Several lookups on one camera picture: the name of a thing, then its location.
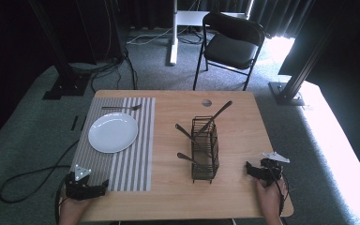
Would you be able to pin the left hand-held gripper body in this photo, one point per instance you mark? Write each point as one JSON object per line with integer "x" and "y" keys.
{"x": 78, "y": 187}

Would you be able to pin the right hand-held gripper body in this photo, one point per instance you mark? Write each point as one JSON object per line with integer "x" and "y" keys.
{"x": 271, "y": 170}

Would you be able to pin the person's left hand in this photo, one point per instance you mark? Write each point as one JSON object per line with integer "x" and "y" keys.
{"x": 72, "y": 211}

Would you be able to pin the person's right hand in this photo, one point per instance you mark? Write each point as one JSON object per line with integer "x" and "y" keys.
{"x": 272, "y": 200}

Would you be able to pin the grey striped placemat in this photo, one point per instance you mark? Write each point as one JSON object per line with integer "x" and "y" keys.
{"x": 131, "y": 168}

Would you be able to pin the white round plate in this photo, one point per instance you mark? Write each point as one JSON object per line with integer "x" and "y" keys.
{"x": 113, "y": 132}

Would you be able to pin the metal fork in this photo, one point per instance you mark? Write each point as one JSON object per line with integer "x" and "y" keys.
{"x": 122, "y": 108}

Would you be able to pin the grey table grommet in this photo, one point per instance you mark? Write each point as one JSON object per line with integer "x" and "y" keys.
{"x": 206, "y": 102}

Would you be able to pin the black metal stand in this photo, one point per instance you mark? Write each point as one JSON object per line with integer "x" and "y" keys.
{"x": 63, "y": 72}
{"x": 290, "y": 90}

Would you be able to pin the black folding chair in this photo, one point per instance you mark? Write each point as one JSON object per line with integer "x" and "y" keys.
{"x": 231, "y": 50}

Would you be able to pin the dark curtain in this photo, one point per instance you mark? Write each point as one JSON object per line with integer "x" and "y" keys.
{"x": 231, "y": 9}

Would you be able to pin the white desk frame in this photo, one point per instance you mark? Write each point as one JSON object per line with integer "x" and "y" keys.
{"x": 173, "y": 37}

